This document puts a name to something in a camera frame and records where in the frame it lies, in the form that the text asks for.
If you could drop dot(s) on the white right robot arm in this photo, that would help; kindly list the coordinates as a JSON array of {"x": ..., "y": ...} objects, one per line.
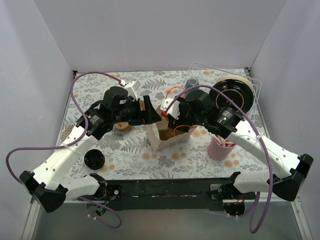
[{"x": 286, "y": 170}]

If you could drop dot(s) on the single brown pulp cup carrier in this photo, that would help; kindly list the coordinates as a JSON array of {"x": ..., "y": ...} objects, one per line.
[{"x": 165, "y": 134}]

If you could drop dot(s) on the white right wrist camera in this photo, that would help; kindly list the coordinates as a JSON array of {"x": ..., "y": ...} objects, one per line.
[{"x": 168, "y": 108}]

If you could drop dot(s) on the stacked brown pulp cup carriers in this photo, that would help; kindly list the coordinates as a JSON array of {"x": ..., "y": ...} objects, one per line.
[{"x": 122, "y": 126}]

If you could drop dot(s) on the printed kraft paper bag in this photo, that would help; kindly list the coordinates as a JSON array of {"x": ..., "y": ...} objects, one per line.
[{"x": 153, "y": 135}]

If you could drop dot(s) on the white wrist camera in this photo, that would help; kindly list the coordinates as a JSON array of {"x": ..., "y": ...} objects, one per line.
[
  {"x": 168, "y": 108},
  {"x": 131, "y": 88}
]

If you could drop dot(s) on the patterned ceramic bowl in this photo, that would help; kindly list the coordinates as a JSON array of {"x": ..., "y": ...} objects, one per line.
[{"x": 65, "y": 132}]

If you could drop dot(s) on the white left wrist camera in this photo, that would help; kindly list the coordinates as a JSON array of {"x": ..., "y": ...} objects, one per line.
[{"x": 131, "y": 88}]

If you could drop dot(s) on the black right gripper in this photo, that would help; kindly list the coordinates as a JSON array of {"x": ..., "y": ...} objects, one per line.
[{"x": 173, "y": 121}]

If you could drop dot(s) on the cream ceramic plate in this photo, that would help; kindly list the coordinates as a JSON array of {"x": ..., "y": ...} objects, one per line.
[{"x": 237, "y": 78}]

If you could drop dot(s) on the dark teal ceramic cup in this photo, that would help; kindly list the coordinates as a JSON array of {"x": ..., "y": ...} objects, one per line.
[{"x": 191, "y": 82}]

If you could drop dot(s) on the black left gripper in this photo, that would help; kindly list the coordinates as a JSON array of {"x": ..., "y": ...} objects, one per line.
[{"x": 145, "y": 114}]

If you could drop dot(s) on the stack of black cup lids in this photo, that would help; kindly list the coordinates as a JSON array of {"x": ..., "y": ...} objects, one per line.
[{"x": 94, "y": 159}]

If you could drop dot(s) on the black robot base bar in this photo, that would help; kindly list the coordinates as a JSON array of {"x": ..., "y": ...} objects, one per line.
[{"x": 170, "y": 194}]

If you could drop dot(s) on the pink straw holder cup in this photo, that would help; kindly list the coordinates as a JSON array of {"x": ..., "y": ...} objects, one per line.
[{"x": 217, "y": 152}]

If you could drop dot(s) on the floral paper table mat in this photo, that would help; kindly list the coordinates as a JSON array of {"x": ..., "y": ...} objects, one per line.
[{"x": 128, "y": 154}]

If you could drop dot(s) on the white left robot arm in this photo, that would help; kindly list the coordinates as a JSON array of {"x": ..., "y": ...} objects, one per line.
[{"x": 46, "y": 184}]

